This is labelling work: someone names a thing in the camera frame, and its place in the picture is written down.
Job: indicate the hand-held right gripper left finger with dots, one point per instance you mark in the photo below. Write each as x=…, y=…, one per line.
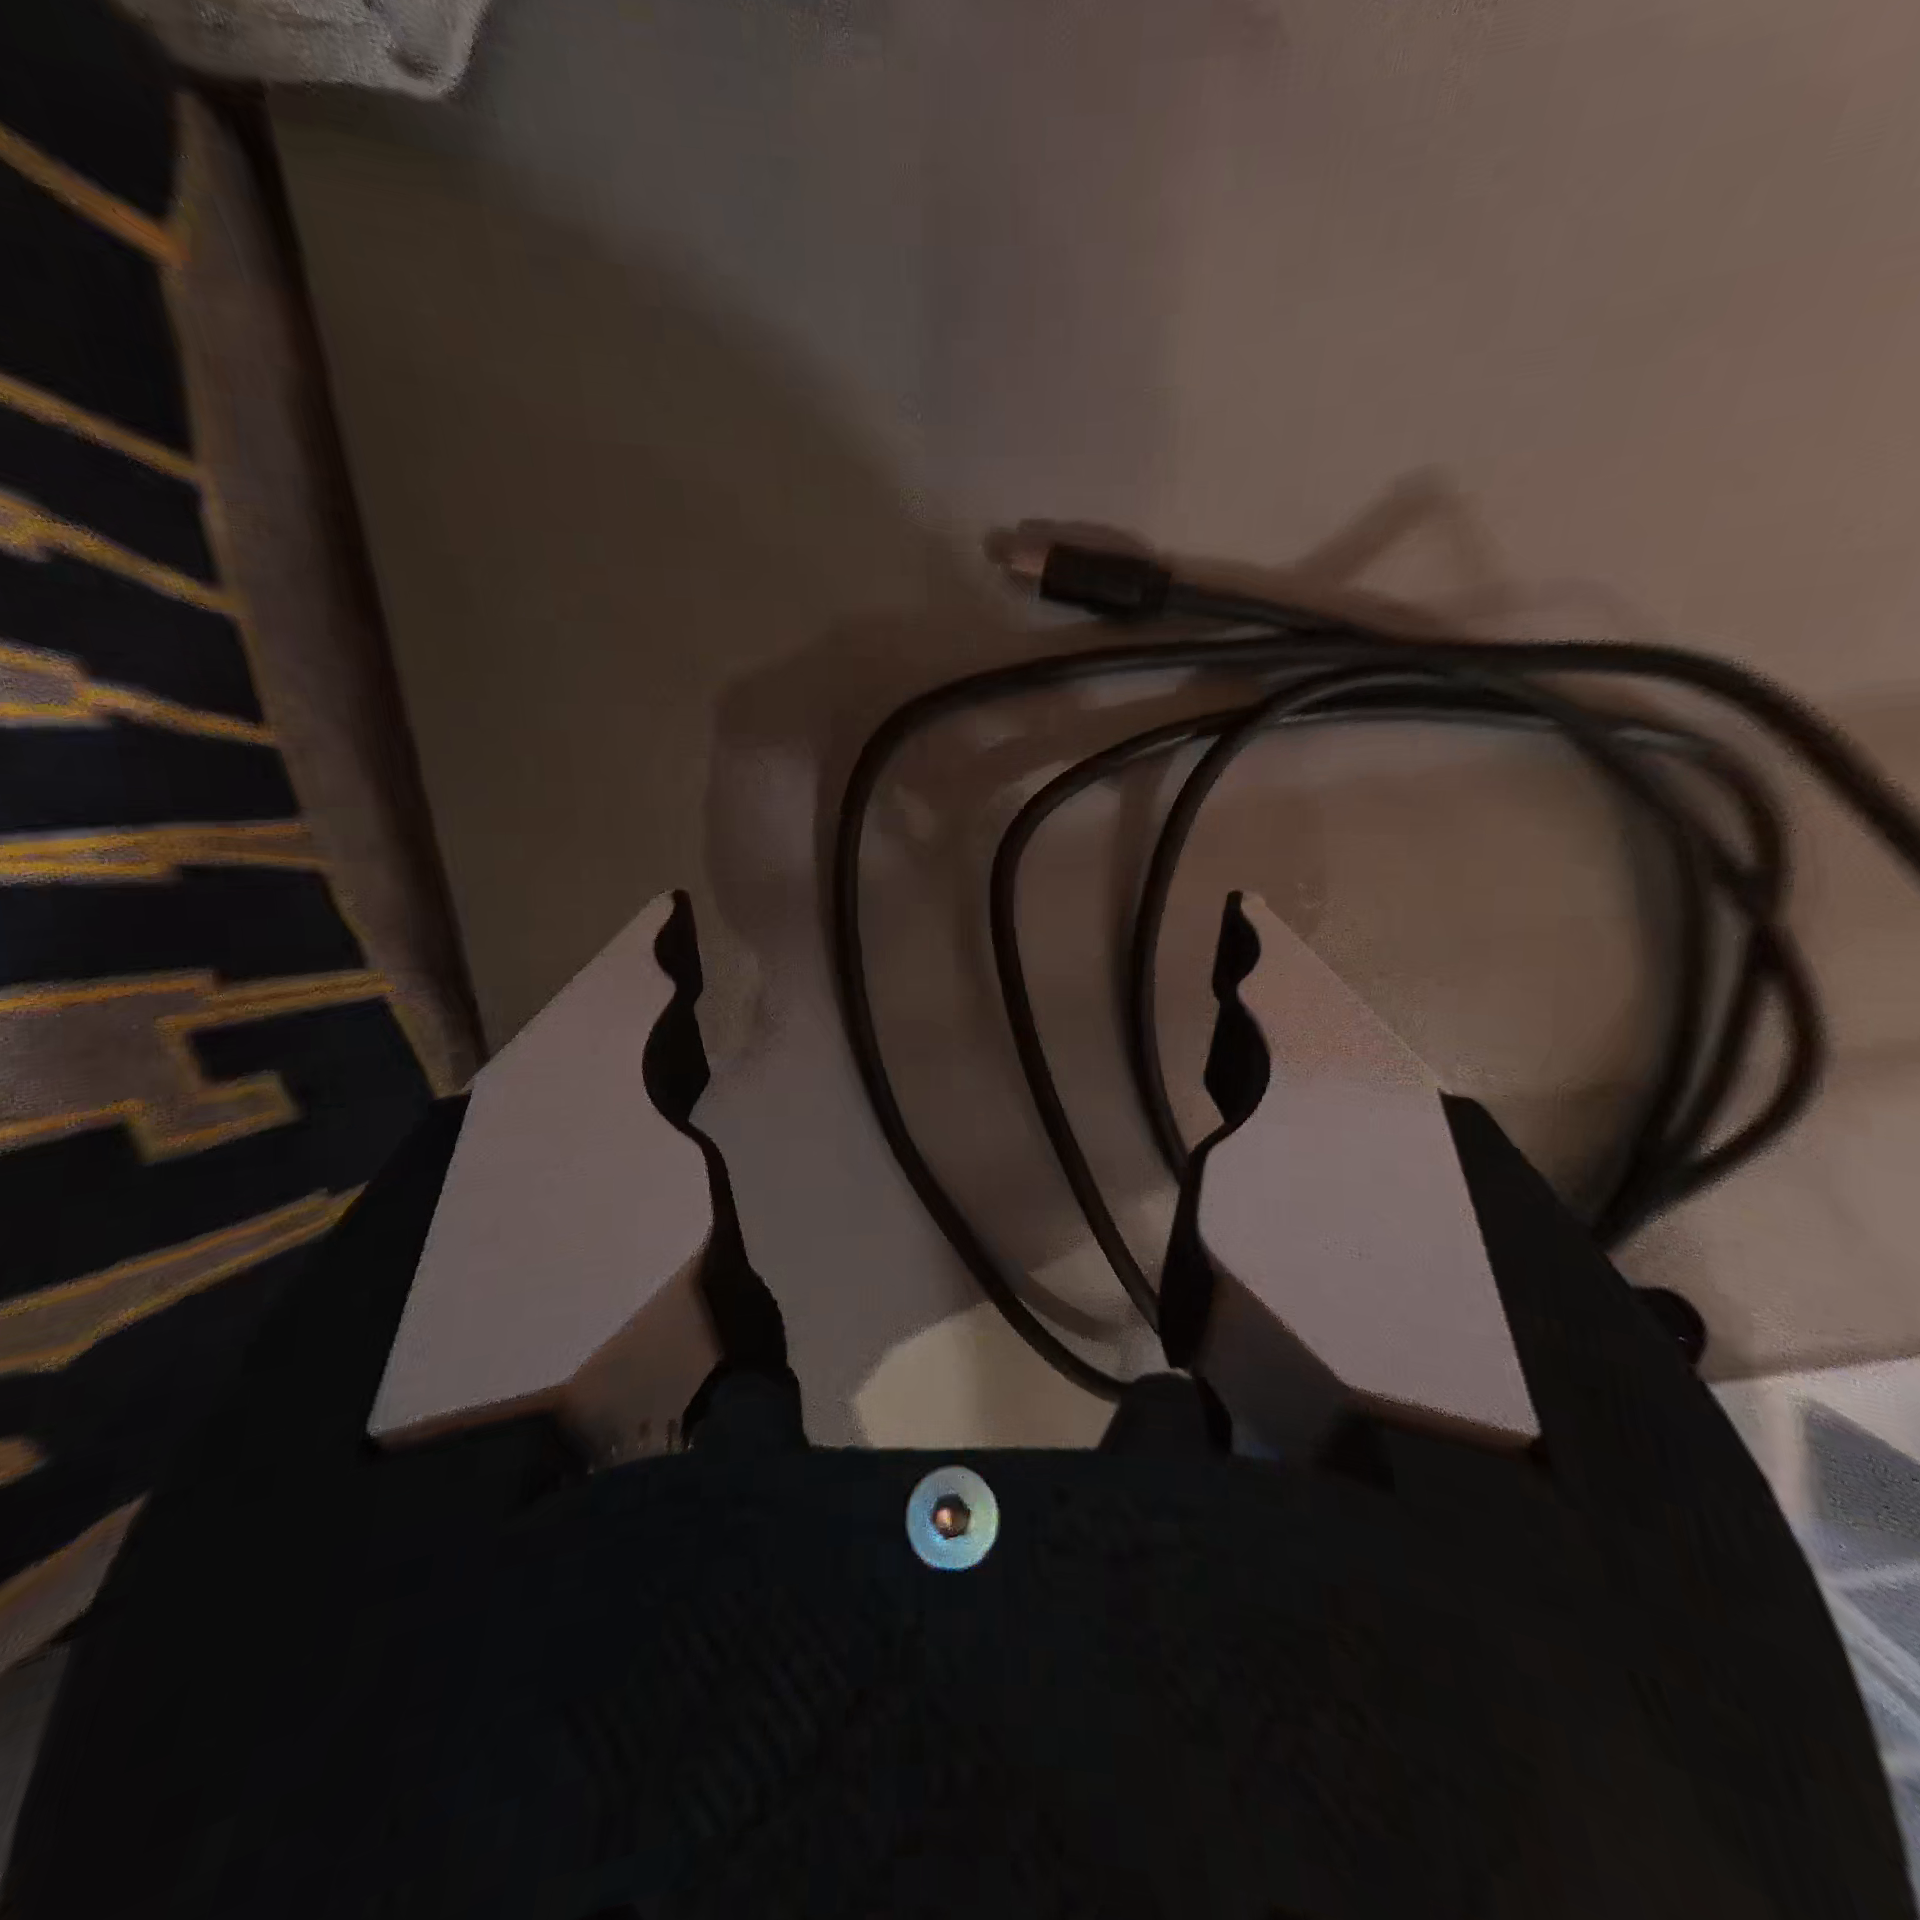
x=556, y=1199

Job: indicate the person's left forearm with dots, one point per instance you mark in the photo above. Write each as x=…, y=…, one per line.
x=344, y=38

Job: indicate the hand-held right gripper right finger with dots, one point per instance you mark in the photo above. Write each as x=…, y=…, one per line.
x=1351, y=1199

